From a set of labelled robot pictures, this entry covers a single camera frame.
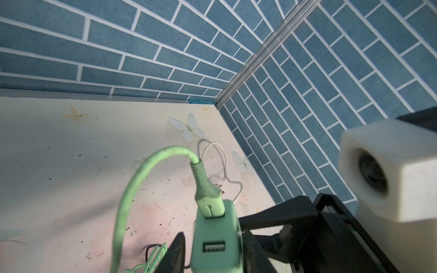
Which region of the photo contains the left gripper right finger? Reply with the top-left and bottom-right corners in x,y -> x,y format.
242,230 -> 276,273

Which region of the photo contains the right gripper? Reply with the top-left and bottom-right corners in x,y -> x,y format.
239,193 -> 398,273

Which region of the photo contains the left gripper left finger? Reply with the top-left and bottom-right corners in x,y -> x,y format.
154,232 -> 185,273

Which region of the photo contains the green charger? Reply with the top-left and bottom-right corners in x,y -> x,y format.
190,200 -> 244,273

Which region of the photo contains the white power strip cord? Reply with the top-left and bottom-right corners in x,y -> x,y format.
197,138 -> 244,204

